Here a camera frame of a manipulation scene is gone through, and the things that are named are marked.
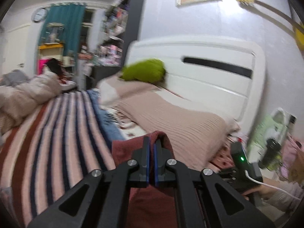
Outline black white plush toy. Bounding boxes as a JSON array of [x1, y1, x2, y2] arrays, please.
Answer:
[[45, 58, 66, 84]]

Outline green white bag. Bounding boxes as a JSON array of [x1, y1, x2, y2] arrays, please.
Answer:
[[247, 108, 297, 171]]

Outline white bed headboard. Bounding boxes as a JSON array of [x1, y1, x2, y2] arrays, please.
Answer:
[[124, 35, 266, 135]]

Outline glass display case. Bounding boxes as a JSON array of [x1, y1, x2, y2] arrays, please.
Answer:
[[45, 23, 64, 44]]

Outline yellow white shelf cabinet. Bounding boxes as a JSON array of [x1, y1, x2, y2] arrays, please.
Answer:
[[37, 43, 64, 75]]

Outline white door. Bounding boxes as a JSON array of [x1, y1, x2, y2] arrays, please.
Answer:
[[2, 23, 30, 74]]

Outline white charging cable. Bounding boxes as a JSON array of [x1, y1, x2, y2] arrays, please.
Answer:
[[244, 169, 302, 201]]

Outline green plush toy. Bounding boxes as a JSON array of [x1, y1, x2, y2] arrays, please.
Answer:
[[120, 59, 166, 84]]

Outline yellow guitar on wall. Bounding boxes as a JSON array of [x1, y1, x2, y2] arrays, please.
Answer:
[[236, 0, 303, 52]]

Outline person's right hand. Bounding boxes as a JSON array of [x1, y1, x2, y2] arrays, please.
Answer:
[[242, 178, 280, 200]]

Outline pink polka dot sheet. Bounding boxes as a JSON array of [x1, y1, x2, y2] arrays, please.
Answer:
[[208, 135, 242, 172]]

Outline beige grey rolled duvet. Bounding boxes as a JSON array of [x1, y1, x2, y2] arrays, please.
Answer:
[[1, 71, 62, 134]]

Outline striped fleece bed blanket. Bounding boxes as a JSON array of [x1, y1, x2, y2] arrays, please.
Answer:
[[0, 89, 148, 226]]

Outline maroon red pants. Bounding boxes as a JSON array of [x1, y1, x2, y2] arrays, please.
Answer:
[[111, 130, 181, 228]]

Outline dark tall bookshelf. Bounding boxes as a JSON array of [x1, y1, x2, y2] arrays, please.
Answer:
[[85, 0, 145, 89]]

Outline teal curtain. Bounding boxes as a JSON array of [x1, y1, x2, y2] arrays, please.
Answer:
[[38, 3, 86, 57]]

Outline round wall clock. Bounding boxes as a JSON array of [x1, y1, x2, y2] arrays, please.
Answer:
[[31, 7, 48, 23]]

